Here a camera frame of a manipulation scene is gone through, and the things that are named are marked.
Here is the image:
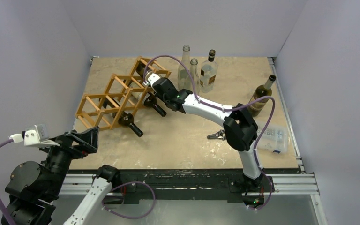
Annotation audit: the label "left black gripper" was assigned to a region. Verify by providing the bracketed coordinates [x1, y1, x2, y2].
[39, 124, 98, 196]

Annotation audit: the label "dark labelled wine bottle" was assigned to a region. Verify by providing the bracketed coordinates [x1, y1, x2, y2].
[143, 94, 167, 117]

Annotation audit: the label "olive green wine bottle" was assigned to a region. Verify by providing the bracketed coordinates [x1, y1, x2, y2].
[135, 61, 154, 80]

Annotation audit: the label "clear liquor bottle black cap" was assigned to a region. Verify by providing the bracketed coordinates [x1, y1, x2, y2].
[200, 49, 218, 93]

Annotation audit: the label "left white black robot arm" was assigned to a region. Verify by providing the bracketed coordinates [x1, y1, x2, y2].
[5, 124, 100, 225]

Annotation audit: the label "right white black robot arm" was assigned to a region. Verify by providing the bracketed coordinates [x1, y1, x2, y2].
[146, 74, 265, 191]

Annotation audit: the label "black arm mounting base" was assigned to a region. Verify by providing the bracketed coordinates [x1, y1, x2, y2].
[87, 165, 275, 207]

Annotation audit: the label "tall clear bottle back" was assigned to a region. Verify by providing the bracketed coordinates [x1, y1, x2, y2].
[178, 45, 191, 90]

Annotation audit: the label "wooden wine rack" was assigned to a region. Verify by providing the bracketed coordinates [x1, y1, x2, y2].
[75, 56, 171, 130]

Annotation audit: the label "clear bottle front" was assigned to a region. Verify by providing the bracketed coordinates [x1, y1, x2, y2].
[183, 58, 200, 95]

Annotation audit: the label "dark bottle in lower rack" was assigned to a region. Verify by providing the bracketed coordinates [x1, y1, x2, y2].
[118, 111, 143, 137]

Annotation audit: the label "black pruning shears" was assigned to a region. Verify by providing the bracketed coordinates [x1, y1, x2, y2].
[207, 130, 226, 140]

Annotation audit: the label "clear plastic parts box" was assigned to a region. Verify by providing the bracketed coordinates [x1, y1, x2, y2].
[257, 124, 289, 154]

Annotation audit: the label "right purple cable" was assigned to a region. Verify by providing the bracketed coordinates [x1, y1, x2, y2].
[142, 55, 276, 174]

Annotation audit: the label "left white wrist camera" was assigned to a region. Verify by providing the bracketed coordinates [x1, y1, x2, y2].
[9, 123, 60, 149]

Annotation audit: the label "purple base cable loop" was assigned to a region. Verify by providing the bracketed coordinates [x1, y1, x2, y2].
[101, 181, 157, 220]

